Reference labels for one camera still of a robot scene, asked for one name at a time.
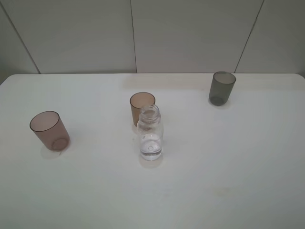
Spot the grey translucent cup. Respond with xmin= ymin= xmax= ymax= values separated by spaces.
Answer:
xmin=209 ymin=71 xmax=236 ymax=106

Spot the clear plastic water bottle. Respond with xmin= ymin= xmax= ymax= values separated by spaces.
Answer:
xmin=137 ymin=104 xmax=163 ymax=161

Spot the pink translucent cup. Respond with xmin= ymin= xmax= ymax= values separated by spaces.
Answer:
xmin=30 ymin=111 xmax=70 ymax=152

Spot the orange-brown translucent cup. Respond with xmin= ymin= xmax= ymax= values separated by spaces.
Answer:
xmin=130 ymin=92 xmax=155 ymax=126

